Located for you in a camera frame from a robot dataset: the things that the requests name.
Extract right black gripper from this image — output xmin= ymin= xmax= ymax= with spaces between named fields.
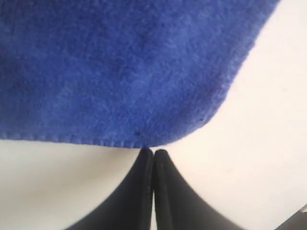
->
xmin=276 ymin=207 xmax=307 ymax=230

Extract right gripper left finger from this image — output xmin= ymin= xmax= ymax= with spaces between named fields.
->
xmin=68 ymin=148 xmax=154 ymax=230

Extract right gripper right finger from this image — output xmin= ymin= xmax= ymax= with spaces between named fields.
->
xmin=153 ymin=149 xmax=241 ymax=230

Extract blue towel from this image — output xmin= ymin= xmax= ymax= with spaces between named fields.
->
xmin=0 ymin=0 xmax=278 ymax=148

